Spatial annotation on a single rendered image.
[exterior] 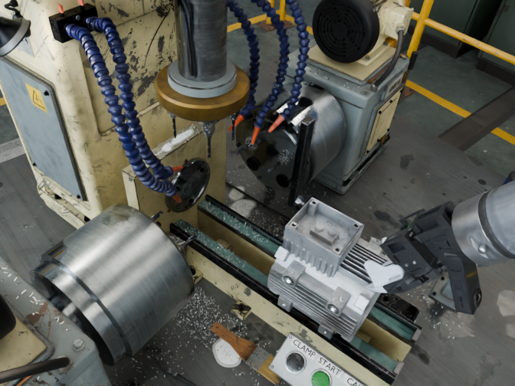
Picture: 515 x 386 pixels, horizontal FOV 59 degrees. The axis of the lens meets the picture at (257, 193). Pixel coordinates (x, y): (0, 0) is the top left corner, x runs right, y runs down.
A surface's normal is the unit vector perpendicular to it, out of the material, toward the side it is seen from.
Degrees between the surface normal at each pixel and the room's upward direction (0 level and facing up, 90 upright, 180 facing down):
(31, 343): 0
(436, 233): 90
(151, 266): 39
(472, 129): 0
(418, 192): 0
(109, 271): 25
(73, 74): 90
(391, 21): 90
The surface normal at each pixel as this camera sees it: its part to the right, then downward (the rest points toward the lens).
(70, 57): 0.80, 0.47
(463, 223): -0.89, -0.25
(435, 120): 0.07, -0.70
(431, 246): -0.60, 0.55
